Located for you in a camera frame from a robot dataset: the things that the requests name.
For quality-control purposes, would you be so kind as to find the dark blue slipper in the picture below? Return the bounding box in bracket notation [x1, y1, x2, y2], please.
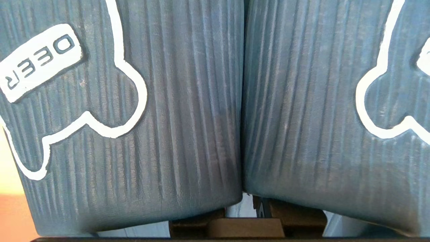
[0, 0, 245, 237]
[242, 0, 430, 237]

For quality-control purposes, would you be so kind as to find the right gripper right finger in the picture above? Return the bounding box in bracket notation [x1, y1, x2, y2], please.
[253, 197, 328, 238]

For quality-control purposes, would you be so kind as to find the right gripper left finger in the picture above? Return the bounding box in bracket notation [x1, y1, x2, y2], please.
[168, 208, 229, 239]

